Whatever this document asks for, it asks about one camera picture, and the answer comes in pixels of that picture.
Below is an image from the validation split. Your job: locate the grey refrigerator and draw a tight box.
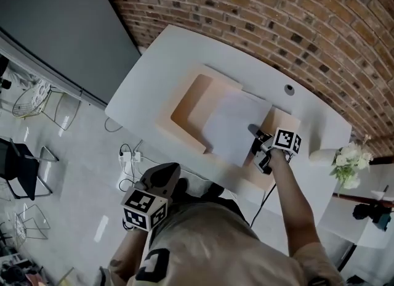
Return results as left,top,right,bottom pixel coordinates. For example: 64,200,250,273
0,0,142,112

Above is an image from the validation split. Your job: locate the white flower bouquet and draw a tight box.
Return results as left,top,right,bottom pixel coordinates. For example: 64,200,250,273
329,135,374,190

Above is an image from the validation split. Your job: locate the person's left black shoe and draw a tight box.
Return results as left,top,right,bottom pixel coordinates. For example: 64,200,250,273
175,178,190,196

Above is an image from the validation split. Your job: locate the wire frame chair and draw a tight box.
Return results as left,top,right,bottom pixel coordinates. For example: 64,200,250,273
12,78,82,131

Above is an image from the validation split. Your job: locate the white desk with drawers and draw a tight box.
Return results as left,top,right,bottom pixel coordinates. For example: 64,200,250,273
104,24,353,229

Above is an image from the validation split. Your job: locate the wooden coat rack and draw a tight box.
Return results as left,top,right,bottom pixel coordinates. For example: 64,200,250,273
332,192,394,208

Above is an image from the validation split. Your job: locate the person's left forearm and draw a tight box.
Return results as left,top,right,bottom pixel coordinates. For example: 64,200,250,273
109,229,148,279

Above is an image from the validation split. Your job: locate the wire frame stool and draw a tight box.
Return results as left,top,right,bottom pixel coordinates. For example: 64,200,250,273
15,203,52,241

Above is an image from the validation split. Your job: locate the black floor cable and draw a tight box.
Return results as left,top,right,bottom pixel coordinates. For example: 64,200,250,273
104,116,124,133

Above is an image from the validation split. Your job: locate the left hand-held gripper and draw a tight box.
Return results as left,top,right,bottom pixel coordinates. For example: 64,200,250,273
123,161,182,233

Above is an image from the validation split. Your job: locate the black chair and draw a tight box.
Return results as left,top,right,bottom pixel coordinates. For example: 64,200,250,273
0,138,60,202

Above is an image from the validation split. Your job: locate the person's right forearm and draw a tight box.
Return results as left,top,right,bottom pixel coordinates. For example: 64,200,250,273
269,149,321,256

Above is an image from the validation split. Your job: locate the patterned round cushion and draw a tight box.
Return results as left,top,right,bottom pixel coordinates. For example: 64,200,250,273
32,80,52,100

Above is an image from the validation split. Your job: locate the dark teal box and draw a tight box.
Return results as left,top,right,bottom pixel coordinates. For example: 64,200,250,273
372,212,389,232

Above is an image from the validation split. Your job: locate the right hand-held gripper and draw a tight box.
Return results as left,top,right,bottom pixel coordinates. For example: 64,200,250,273
247,123,302,175

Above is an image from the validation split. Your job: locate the person's right black shoe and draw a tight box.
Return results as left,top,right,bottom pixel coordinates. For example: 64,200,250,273
203,182,225,199

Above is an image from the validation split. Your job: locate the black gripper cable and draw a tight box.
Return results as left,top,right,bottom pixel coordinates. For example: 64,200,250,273
249,182,276,229

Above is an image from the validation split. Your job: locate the white vase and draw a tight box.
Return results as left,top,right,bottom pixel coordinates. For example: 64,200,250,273
309,148,339,164

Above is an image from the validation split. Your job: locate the person's beige shirt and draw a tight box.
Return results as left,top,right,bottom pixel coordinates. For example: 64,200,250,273
100,201,345,286

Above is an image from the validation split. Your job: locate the pink box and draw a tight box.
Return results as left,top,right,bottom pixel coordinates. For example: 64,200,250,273
155,59,302,192

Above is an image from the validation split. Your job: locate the black hanging bag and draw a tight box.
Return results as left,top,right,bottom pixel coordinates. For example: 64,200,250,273
352,203,375,223

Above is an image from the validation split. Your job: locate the white shelf unit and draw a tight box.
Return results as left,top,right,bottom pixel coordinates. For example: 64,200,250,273
318,163,394,250

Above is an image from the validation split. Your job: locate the person's black shoe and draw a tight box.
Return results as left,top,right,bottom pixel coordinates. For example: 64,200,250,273
175,178,190,196
203,182,225,199

